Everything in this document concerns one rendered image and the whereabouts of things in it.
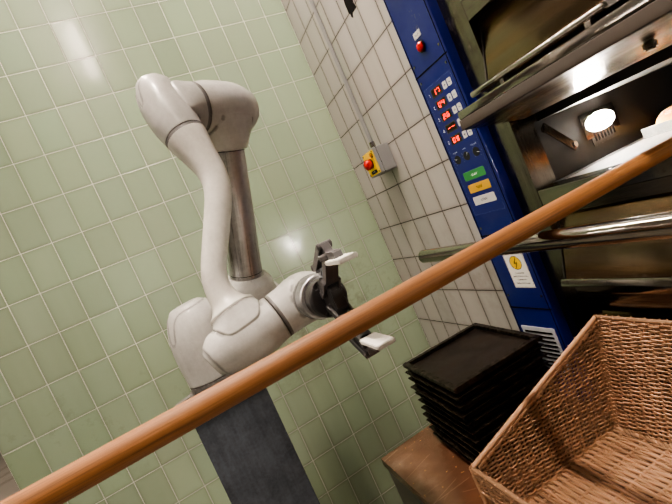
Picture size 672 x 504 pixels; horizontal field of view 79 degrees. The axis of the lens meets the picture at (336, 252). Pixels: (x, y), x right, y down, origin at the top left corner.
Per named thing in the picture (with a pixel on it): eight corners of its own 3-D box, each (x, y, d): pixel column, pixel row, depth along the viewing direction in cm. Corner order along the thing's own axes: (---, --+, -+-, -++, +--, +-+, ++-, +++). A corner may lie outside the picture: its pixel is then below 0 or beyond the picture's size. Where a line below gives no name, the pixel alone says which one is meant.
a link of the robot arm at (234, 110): (217, 343, 130) (265, 314, 147) (252, 357, 121) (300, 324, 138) (165, 83, 106) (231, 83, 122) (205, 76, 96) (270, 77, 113)
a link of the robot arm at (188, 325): (178, 390, 115) (144, 320, 114) (228, 358, 129) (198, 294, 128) (207, 387, 105) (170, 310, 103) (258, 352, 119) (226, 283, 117)
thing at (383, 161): (386, 173, 163) (375, 149, 162) (397, 166, 153) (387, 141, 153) (370, 179, 160) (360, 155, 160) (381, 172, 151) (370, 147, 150)
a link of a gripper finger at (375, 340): (358, 340, 65) (360, 344, 65) (377, 346, 58) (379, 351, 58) (374, 331, 66) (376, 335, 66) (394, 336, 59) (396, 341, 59)
